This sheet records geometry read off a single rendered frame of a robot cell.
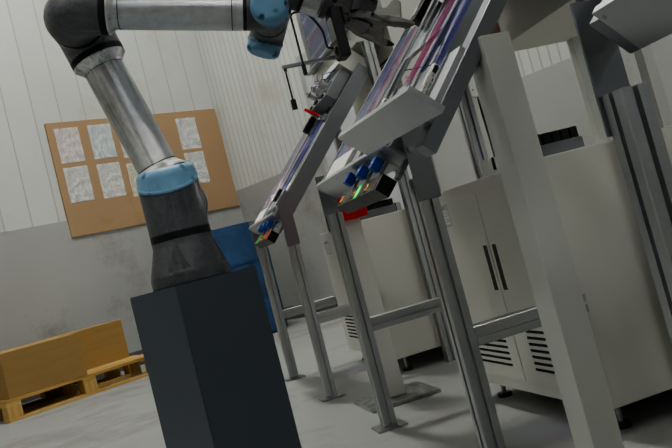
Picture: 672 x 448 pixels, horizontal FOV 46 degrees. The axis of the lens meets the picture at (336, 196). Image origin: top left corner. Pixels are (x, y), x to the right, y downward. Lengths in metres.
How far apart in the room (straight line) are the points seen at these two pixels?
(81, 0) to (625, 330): 1.31
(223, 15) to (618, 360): 1.10
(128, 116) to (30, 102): 5.33
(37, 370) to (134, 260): 1.81
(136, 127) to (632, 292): 1.12
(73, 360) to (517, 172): 4.51
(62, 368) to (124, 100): 4.01
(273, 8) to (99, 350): 4.77
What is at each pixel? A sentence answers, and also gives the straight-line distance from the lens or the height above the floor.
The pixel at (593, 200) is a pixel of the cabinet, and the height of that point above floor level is 0.50.
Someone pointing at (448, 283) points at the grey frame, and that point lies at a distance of 1.62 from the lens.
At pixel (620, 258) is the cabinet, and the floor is 0.36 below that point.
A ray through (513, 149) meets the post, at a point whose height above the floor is 0.63.
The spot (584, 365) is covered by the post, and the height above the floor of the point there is 0.24.
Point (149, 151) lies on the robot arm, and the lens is 1.68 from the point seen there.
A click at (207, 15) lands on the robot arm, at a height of 1.04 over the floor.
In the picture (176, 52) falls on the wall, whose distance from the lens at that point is 7.81.
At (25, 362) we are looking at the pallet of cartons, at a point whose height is 0.33.
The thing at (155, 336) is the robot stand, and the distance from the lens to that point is 1.54.
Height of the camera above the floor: 0.55
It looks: 3 degrees up
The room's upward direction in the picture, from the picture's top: 15 degrees counter-clockwise
